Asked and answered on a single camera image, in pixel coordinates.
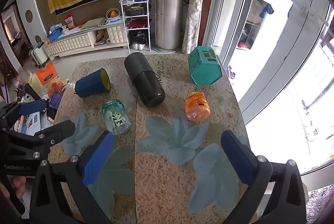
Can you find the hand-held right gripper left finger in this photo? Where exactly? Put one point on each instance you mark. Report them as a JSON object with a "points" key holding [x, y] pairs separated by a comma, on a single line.
{"points": [[95, 161]]}

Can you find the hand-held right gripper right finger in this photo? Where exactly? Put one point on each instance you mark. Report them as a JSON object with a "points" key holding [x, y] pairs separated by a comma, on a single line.
{"points": [[238, 161]]}

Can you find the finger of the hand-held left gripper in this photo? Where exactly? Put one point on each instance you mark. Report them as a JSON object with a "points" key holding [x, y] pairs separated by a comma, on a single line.
{"points": [[61, 128], [32, 107]]}

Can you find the blue cup yellow inside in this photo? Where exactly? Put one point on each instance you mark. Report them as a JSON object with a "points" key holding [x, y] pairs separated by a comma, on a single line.
{"points": [[91, 84]]}

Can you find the black cylindrical cup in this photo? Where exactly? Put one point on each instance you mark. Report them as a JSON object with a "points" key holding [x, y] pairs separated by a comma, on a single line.
{"points": [[144, 80]]}

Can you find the person's left hand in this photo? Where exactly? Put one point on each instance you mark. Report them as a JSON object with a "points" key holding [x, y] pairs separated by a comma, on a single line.
{"points": [[17, 184]]}

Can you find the purple box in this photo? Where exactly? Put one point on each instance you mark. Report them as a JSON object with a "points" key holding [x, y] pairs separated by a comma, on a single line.
{"points": [[55, 100]]}

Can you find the cream paper bag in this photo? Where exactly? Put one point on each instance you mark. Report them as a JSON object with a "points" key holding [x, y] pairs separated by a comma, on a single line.
{"points": [[35, 83]]}

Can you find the green clear plastic jar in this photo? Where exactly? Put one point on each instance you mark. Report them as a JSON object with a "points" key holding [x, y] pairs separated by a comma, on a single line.
{"points": [[116, 117]]}

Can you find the white suitcase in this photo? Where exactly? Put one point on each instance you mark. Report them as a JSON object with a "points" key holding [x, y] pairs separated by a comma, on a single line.
{"points": [[38, 53]]}

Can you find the orange plastic jar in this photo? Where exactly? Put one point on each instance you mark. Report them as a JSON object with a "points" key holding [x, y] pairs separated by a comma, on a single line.
{"points": [[197, 107]]}

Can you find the white tufted cabinet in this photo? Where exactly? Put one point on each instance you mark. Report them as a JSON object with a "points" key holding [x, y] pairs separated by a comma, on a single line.
{"points": [[73, 42]]}

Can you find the blue storage box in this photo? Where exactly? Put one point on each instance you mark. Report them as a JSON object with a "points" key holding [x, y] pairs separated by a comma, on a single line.
{"points": [[55, 34]]}

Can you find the red snack bag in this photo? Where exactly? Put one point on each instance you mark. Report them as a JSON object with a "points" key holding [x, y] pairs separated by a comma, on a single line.
{"points": [[69, 21]]}

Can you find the brown paper bag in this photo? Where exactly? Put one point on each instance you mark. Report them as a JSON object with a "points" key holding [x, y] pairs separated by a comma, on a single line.
{"points": [[101, 36]]}

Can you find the teal hexagonal container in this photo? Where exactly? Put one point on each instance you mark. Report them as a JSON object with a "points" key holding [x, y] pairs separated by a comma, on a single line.
{"points": [[204, 66]]}

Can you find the green cushion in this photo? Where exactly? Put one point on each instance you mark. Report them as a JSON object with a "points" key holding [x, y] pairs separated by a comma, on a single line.
{"points": [[92, 23]]}

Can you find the white shoes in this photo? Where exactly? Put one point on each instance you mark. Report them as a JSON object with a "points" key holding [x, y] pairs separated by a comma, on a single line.
{"points": [[138, 46]]}

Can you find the black television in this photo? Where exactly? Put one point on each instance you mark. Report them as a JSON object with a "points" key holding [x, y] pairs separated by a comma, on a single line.
{"points": [[78, 3]]}

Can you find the black bag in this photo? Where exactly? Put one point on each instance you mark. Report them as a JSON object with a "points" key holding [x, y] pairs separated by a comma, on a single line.
{"points": [[138, 36]]}

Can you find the light blue fruit bowl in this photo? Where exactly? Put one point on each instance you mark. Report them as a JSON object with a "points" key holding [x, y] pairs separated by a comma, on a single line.
{"points": [[112, 15]]}

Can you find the red cloth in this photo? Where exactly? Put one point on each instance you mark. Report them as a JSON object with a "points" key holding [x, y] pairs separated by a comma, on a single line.
{"points": [[137, 23]]}

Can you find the sliding glass door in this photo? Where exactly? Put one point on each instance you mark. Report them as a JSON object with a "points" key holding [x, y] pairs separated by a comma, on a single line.
{"points": [[287, 38]]}

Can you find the hanging blue cloth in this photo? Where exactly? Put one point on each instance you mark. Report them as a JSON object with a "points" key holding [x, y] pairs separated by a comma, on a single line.
{"points": [[266, 9]]}

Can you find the patterned beige curtain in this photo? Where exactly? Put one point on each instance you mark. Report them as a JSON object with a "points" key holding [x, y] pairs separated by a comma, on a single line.
{"points": [[194, 4]]}

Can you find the silver cylindrical air conditioner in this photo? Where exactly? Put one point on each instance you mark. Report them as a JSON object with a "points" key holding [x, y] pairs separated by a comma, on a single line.
{"points": [[168, 2]]}

